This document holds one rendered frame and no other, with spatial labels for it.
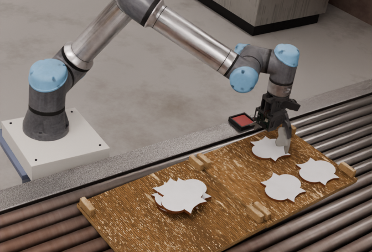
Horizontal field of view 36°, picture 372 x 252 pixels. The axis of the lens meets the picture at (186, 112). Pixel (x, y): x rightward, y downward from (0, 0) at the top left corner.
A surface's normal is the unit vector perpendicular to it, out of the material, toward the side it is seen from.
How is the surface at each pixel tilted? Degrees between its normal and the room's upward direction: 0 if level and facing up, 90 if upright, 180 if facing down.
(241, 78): 88
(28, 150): 3
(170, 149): 0
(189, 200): 0
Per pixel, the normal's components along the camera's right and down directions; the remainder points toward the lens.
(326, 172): 0.11, -0.84
